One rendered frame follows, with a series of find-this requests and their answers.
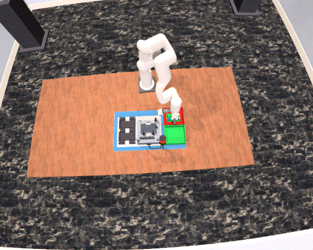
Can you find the red bin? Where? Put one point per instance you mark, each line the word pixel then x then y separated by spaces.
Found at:
pixel 177 123

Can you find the green circuit board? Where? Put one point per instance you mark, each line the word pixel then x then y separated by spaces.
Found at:
pixel 169 118

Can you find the green bin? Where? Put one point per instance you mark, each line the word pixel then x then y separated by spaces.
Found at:
pixel 175 134

